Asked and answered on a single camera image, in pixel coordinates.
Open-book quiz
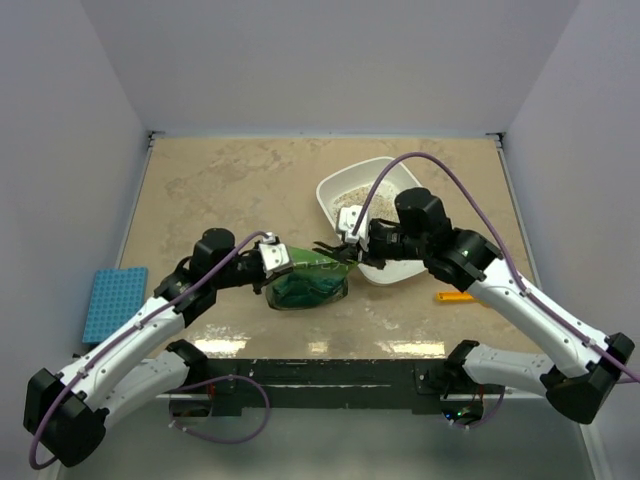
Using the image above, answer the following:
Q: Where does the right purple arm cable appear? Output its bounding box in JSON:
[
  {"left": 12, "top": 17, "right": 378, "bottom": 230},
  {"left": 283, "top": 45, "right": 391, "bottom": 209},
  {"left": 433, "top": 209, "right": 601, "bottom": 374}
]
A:
[{"left": 352, "top": 151, "right": 640, "bottom": 384}]

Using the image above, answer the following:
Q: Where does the yellow plastic scoop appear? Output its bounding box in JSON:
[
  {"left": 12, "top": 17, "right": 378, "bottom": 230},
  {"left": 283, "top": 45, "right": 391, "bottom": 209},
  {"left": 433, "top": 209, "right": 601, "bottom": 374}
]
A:
[{"left": 435, "top": 291, "right": 479, "bottom": 303}]

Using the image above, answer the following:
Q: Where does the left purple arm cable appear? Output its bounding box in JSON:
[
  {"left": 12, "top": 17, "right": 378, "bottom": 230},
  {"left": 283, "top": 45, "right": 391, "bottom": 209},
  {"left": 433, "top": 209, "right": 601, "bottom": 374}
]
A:
[{"left": 27, "top": 230, "right": 271, "bottom": 471}]

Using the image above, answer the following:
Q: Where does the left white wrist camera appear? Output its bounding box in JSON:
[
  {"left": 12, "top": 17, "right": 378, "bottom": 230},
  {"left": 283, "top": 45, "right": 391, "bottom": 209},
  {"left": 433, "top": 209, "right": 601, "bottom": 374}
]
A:
[{"left": 257, "top": 232, "right": 294, "bottom": 278}]

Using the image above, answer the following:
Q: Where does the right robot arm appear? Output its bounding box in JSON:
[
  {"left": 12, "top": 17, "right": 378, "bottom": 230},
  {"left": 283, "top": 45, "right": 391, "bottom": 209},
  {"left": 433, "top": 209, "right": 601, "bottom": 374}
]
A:
[{"left": 335, "top": 187, "right": 635, "bottom": 424}]

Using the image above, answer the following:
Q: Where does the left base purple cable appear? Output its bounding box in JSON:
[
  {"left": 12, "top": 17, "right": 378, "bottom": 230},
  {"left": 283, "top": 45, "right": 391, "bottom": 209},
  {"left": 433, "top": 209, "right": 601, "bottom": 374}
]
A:
[{"left": 168, "top": 374, "right": 272, "bottom": 444}]

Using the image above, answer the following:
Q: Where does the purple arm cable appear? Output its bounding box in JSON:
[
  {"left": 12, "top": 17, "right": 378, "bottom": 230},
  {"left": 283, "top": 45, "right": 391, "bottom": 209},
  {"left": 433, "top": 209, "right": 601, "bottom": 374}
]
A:
[
  {"left": 27, "top": 230, "right": 271, "bottom": 471},
  {"left": 352, "top": 151, "right": 640, "bottom": 384}
]

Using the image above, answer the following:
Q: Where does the white litter box tray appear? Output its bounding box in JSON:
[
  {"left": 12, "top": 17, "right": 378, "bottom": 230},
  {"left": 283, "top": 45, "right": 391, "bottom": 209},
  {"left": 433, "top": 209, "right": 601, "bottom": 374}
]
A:
[{"left": 316, "top": 157, "right": 425, "bottom": 286}]

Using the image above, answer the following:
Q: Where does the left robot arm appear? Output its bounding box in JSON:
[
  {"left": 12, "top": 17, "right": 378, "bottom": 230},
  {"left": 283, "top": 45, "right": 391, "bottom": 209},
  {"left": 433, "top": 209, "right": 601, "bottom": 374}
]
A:
[{"left": 23, "top": 229, "right": 289, "bottom": 470}]

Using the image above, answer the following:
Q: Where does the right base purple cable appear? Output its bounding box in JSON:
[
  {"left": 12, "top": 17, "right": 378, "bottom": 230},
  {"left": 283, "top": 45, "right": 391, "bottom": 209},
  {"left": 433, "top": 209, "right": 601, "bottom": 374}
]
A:
[{"left": 449, "top": 384, "right": 507, "bottom": 431}]

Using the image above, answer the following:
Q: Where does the blue perforated block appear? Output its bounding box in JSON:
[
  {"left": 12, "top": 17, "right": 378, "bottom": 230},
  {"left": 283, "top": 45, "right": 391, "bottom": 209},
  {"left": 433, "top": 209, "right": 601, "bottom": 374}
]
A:
[{"left": 82, "top": 267, "right": 148, "bottom": 345}]

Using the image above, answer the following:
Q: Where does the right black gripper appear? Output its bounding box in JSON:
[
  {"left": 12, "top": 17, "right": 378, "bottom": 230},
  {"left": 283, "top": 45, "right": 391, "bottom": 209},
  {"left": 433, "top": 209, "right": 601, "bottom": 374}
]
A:
[{"left": 339, "top": 221, "right": 430, "bottom": 270}]

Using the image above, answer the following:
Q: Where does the cat litter pile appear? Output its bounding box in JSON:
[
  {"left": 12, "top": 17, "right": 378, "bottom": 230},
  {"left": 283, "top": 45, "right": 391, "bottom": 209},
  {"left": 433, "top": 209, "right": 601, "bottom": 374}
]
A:
[{"left": 330, "top": 182, "right": 399, "bottom": 222}]

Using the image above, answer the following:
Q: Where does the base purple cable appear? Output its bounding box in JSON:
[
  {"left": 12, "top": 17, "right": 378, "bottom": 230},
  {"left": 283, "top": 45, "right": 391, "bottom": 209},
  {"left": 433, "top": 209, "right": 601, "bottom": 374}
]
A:
[
  {"left": 449, "top": 384, "right": 507, "bottom": 431},
  {"left": 168, "top": 374, "right": 272, "bottom": 444}
]

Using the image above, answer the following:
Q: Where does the black bag clip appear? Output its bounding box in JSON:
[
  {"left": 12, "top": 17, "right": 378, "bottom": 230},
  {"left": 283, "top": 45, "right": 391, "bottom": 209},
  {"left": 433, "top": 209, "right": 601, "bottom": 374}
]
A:
[{"left": 312, "top": 241, "right": 361, "bottom": 265}]

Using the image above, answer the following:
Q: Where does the green litter bag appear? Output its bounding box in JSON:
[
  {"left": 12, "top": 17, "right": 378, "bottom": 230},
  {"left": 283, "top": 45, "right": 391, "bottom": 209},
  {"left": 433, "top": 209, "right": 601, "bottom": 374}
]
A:
[{"left": 264, "top": 247, "right": 357, "bottom": 311}]

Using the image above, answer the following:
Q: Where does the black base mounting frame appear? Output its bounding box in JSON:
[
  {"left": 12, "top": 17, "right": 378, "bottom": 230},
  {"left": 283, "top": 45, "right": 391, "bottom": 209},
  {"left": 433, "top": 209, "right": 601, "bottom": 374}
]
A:
[{"left": 178, "top": 359, "right": 501, "bottom": 416}]

